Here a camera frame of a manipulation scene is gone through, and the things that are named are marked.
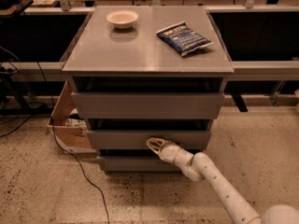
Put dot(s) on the blue chip bag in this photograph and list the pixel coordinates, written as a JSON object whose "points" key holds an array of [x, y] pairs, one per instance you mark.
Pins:
{"points": [[183, 39]]}

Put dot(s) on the cardboard box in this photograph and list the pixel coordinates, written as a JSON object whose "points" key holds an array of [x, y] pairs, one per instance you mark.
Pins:
{"points": [[69, 132]]}

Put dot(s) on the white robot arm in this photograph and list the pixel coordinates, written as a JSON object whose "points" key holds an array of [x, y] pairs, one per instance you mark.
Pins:
{"points": [[199, 165]]}

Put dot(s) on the white bowl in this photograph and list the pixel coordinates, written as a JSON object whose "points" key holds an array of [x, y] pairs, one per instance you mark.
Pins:
{"points": [[122, 19]]}

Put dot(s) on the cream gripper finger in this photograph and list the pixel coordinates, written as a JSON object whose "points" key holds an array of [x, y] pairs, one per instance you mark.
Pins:
{"points": [[155, 147], [157, 142]]}

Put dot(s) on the grey drawer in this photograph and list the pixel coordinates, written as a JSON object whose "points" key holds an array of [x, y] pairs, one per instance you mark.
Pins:
{"points": [[98, 105], [133, 133], [122, 160]]}

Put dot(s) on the grey metal rail frame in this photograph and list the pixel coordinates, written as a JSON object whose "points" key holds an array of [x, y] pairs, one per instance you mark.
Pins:
{"points": [[243, 70]]}

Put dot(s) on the grey top drawer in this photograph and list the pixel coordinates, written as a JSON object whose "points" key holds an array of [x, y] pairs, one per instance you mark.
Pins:
{"points": [[98, 105]]}

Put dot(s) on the grey bottom drawer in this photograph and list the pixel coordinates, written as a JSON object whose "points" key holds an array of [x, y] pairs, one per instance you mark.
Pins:
{"points": [[122, 160]]}

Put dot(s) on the grey drawer cabinet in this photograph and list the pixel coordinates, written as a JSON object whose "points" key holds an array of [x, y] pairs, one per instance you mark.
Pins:
{"points": [[136, 60]]}

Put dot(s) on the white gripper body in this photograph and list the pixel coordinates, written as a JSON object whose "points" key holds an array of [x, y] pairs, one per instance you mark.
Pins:
{"points": [[168, 153]]}

